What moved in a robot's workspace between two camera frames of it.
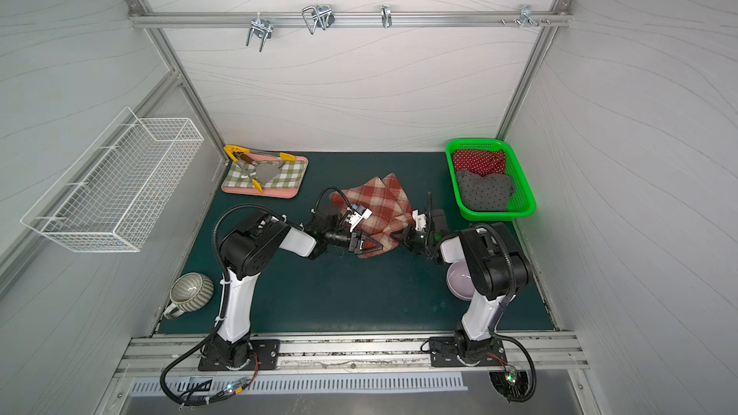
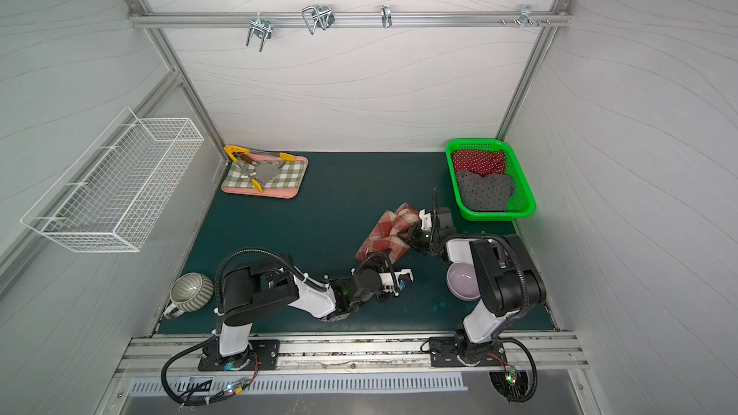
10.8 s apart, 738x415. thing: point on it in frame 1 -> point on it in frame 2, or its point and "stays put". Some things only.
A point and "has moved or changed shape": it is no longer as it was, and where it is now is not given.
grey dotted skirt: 488,192 stays put
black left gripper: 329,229 -> 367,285
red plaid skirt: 389,206 has moved or changed shape
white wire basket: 115,193 stays put
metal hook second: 322,16 stays put
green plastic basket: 522,202 stays put
